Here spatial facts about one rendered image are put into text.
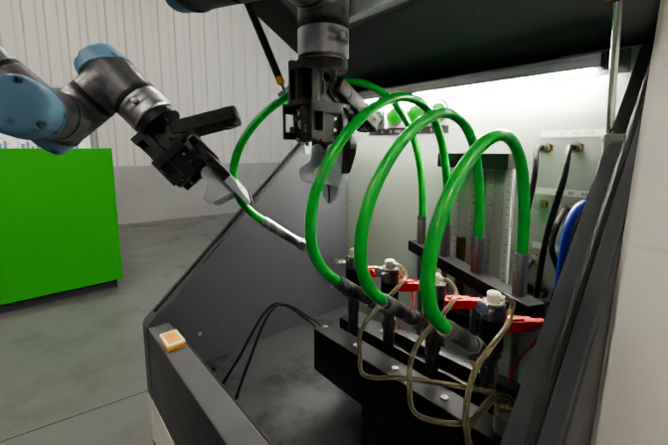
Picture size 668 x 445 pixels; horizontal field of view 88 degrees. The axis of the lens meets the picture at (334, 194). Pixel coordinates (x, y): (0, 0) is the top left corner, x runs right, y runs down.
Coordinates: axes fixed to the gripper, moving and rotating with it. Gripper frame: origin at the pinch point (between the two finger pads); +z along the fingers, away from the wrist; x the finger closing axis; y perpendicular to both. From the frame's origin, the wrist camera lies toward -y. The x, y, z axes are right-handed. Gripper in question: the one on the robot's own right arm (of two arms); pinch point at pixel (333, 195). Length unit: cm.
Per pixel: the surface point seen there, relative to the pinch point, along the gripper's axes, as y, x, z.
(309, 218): 11.4, 8.5, 1.0
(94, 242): -3, -325, 76
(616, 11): -11.3, 31.8, -21.6
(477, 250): -15.7, 16.4, 8.6
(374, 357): -1.2, 8.0, 24.5
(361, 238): 10.8, 16.5, 2.1
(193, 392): 21.2, -6.6, 27.7
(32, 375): 45, -211, 123
